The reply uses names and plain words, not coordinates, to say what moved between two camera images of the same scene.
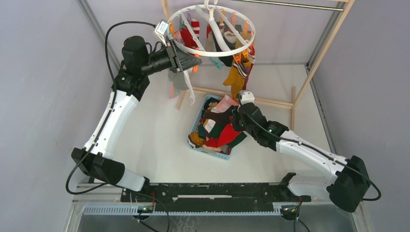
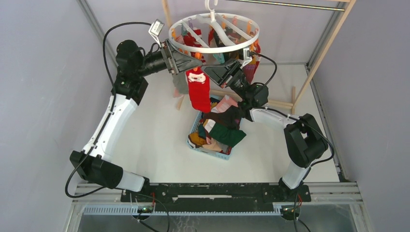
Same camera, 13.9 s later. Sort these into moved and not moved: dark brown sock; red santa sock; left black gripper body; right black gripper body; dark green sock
Moved: right black gripper body; red santa sock
Not moved: left black gripper body; dark brown sock; dark green sock
